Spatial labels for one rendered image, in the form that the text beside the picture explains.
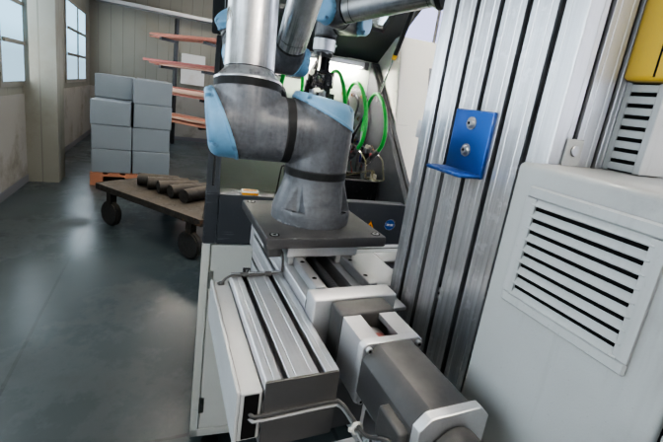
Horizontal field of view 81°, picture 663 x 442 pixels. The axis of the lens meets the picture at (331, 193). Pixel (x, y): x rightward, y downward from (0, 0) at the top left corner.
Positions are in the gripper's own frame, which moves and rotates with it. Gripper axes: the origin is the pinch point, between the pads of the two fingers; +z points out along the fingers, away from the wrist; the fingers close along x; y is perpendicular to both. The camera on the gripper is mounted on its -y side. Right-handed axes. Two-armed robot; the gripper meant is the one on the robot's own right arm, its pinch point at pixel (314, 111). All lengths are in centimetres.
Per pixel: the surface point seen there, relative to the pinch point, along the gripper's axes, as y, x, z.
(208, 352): 22, -31, 81
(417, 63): -12, 43, -24
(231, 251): 22, -26, 45
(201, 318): 22, -33, 68
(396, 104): -8.4, 35.1, -7.1
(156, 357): -32, -52, 122
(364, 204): 21.6, 15.8, 27.1
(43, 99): -333, -198, 35
